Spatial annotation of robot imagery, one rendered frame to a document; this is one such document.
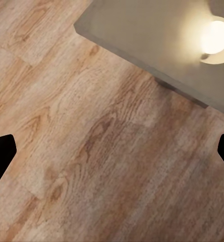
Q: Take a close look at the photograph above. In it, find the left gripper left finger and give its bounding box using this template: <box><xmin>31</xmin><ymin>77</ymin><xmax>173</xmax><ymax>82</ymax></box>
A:
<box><xmin>0</xmin><ymin>134</ymin><xmax>17</xmax><ymax>179</ymax></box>

